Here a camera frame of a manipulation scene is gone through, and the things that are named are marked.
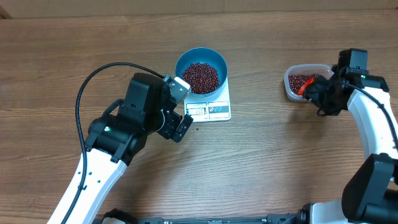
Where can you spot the red beans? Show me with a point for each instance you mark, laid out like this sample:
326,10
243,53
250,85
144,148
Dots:
202,77

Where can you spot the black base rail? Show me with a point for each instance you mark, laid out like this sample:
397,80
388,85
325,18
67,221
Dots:
116,216

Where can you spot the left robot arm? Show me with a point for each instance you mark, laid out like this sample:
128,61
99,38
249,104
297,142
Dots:
117,136

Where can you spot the blue bowl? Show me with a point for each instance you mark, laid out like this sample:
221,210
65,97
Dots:
203,55

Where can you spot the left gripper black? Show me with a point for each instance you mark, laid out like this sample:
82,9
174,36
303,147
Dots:
173,125

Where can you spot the red measuring scoop blue handle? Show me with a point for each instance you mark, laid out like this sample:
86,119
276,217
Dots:
303,87

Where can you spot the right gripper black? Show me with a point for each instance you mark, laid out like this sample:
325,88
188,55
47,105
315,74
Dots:
319,94

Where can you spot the white digital kitchen scale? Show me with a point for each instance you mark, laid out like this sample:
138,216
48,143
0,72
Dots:
215,107

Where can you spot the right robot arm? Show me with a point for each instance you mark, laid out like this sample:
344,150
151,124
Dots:
366,197

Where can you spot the clear plastic container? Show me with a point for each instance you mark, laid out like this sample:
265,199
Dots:
304,69

